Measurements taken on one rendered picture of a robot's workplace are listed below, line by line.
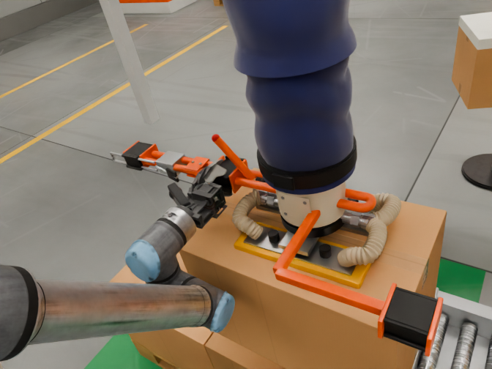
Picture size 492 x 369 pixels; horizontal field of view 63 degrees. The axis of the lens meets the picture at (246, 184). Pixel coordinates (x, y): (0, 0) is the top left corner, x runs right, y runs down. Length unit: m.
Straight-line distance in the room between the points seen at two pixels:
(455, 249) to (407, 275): 1.65
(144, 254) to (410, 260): 0.60
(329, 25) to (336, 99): 0.14
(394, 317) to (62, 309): 0.51
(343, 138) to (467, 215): 2.06
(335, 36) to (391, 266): 0.54
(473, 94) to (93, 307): 2.33
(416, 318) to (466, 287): 1.73
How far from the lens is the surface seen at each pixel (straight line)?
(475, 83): 2.59
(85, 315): 0.65
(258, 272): 1.02
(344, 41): 0.78
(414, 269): 1.01
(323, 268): 0.98
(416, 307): 0.76
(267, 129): 0.83
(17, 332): 0.57
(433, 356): 1.56
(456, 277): 2.49
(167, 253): 0.94
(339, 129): 0.84
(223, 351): 1.60
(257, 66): 0.75
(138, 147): 1.35
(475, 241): 2.71
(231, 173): 1.08
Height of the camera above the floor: 1.89
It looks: 37 degrees down
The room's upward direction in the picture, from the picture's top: 13 degrees counter-clockwise
